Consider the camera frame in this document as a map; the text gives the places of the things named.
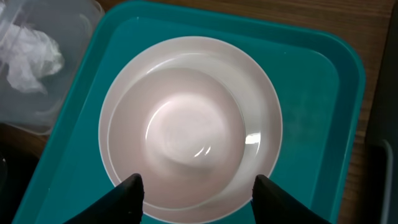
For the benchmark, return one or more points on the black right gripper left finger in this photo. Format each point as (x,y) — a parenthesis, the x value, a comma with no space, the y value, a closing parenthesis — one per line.
(123,204)

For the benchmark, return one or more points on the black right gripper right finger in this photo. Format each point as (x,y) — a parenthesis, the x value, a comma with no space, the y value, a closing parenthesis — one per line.
(271,204)

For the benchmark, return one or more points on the small pink plate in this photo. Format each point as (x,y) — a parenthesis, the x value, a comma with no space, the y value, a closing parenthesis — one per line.
(182,131)

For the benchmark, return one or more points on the large white plate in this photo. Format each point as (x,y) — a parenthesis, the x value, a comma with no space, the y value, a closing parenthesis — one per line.
(255,97)

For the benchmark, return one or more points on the teal plastic tray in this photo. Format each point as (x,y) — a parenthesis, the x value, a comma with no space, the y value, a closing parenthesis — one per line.
(319,80)

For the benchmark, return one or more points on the white tissue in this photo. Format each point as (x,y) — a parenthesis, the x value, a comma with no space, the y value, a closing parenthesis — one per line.
(30,55)

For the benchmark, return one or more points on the grey dish rack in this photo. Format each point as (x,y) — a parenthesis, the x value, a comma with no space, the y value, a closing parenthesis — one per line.
(382,126)

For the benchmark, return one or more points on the black tray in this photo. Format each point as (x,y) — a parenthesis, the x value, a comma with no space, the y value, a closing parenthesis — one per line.
(17,168)

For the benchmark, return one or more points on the clear plastic bin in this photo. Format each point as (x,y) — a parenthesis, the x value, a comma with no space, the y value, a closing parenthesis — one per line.
(71,24)

